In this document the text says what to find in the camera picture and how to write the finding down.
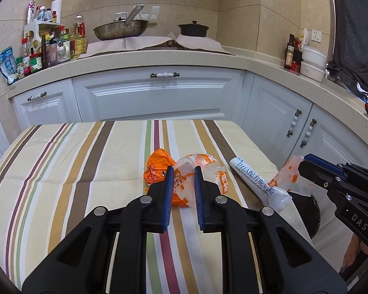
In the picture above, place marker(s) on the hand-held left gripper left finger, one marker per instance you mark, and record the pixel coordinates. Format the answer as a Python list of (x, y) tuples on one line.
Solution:
[(167, 202)]

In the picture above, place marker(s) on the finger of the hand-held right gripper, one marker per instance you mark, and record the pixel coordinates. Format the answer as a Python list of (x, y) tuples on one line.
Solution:
[(322, 160), (319, 176)]

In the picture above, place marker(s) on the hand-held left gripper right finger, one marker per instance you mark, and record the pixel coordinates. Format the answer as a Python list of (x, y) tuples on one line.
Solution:
[(199, 202)]

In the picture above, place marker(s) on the clear orange-print plastic bag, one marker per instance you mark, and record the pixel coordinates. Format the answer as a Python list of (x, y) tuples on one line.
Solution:
[(184, 183)]

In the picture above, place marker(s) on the clear orange-dotted plastic bag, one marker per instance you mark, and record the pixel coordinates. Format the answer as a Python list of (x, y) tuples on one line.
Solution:
[(289, 174)]

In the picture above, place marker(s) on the black trash bin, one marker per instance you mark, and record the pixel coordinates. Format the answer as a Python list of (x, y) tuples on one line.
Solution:
[(306, 214)]

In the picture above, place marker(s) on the person's right hand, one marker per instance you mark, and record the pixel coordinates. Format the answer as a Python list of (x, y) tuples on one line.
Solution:
[(352, 251)]

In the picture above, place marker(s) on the white cabinet door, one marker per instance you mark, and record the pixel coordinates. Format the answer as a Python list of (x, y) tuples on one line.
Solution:
[(270, 113), (46, 113), (340, 141)]

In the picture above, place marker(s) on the orange white-print plastic bag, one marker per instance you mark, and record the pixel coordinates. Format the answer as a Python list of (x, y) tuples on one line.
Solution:
[(156, 167)]

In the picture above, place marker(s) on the long white powder packet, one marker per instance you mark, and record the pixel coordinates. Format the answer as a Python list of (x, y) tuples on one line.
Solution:
[(254, 183)]

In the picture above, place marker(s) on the white lidded container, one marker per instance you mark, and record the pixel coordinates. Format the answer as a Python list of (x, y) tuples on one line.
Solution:
[(312, 73), (314, 55)]

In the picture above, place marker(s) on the red packets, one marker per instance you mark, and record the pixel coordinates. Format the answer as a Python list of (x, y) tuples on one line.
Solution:
[(298, 61)]

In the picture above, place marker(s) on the white cabinet drawer front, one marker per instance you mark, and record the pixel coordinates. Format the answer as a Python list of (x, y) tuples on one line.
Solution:
[(159, 98)]

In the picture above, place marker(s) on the striped tablecloth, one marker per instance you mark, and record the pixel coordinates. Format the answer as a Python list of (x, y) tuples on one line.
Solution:
[(64, 165)]

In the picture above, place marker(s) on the dark sauce bottle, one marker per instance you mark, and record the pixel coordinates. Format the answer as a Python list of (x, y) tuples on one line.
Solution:
[(289, 53)]

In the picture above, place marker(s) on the dark grey cloth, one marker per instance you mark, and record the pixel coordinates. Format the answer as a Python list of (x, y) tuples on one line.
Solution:
[(352, 36)]

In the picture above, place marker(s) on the beige stone countertop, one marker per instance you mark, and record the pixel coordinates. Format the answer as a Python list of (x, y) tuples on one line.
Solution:
[(141, 64)]

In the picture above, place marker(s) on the beige stove cover cloth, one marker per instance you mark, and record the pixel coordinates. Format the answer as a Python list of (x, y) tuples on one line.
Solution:
[(147, 44)]

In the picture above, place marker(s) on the black lidded pot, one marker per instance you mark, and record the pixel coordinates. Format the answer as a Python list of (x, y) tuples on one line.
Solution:
[(193, 30)]

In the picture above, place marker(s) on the steel wok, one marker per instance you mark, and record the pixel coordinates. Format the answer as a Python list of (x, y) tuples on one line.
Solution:
[(119, 32)]

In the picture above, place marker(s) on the cooking oil bottle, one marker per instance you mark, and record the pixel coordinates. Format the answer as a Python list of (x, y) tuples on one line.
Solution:
[(79, 41)]

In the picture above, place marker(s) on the metal spatula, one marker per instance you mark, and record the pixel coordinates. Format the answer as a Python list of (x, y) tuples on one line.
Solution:
[(135, 13)]

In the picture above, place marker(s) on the cluster of condiment bottles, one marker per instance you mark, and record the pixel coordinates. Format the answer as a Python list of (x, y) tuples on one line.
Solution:
[(46, 52)]

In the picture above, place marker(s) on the blue seasoning packet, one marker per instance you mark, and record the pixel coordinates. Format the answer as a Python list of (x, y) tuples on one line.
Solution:
[(7, 67)]

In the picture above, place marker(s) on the white spice rack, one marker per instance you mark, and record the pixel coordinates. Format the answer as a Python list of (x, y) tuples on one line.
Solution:
[(30, 30)]

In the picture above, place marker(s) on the paper towel roll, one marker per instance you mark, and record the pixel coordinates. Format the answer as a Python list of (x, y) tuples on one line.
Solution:
[(57, 10)]

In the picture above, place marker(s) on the white wall socket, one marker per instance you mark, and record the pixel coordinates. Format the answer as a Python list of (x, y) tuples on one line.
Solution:
[(151, 13), (316, 35)]

